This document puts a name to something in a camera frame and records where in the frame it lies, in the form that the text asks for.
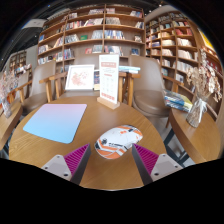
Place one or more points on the round wooden side table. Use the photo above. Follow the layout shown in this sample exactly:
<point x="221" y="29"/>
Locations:
<point x="196" y="140"/>
<point x="8" y="123"/>

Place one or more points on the brown leather wooden armchair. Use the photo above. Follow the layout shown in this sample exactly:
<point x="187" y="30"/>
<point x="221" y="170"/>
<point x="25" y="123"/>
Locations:
<point x="150" y="100"/>
<point x="38" y="96"/>
<point x="83" y="60"/>

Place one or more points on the white orange patterned computer mouse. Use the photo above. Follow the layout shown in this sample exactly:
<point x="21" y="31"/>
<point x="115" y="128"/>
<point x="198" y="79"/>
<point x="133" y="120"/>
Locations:
<point x="116" y="141"/>

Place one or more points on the white sign on wooden base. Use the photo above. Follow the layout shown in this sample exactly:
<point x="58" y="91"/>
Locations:
<point x="109" y="80"/>

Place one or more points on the dark cover book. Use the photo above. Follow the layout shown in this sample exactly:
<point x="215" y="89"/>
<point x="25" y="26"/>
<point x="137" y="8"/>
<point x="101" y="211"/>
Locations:
<point x="96" y="80"/>

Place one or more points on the wide wooden bookshelf with books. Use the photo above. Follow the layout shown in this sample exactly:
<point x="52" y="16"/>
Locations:
<point x="93" y="33"/>

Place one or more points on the stack of colourful books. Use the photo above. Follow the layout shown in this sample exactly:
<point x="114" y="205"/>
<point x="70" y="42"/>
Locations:
<point x="178" y="101"/>

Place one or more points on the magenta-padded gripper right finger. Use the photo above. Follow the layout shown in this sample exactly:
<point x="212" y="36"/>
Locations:
<point x="148" y="161"/>

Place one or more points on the blue pink gradient mouse pad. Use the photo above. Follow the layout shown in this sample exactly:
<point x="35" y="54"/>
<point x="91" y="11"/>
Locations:
<point x="55" y="121"/>

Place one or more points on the tall wooden bookshelf with books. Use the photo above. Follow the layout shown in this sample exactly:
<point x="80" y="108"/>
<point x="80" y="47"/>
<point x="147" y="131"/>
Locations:
<point x="173" y="46"/>

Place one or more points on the white ceiling panel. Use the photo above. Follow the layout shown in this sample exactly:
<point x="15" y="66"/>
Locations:
<point x="35" y="23"/>

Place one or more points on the distant wooden bookshelf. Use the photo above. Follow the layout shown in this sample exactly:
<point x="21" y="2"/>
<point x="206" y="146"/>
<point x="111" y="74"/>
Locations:
<point x="17" y="61"/>

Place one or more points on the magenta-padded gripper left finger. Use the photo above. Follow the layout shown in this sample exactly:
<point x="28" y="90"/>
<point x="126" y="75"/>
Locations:
<point x="75" y="161"/>

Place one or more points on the white framed floral picture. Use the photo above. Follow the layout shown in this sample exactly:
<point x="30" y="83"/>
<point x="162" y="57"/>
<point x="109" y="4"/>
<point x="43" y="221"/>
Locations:
<point x="80" y="77"/>

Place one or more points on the stack of light blue books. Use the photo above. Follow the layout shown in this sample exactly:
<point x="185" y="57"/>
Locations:
<point x="129" y="69"/>

